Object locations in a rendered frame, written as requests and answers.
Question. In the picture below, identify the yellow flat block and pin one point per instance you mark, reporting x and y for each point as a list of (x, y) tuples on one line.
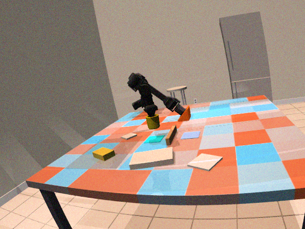
[(103, 154)]

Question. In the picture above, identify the yellow cup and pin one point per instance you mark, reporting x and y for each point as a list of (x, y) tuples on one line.
[(153, 122)]

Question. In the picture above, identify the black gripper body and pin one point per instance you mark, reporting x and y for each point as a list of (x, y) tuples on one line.
[(149, 104)]

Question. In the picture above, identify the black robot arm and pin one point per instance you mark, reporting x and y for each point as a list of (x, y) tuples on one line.
[(138, 82)]

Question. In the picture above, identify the orange wooden curved bar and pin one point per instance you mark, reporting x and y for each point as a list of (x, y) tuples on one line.
[(171, 135)]

